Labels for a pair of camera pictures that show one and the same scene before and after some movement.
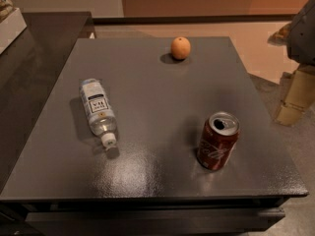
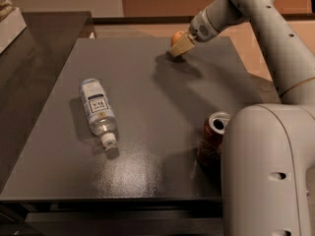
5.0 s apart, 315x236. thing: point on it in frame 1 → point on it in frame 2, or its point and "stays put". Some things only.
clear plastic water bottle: [97, 106] stays put
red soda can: [219, 137] stays put
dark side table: [28, 67] stays put
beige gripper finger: [299, 96] → [201, 30]
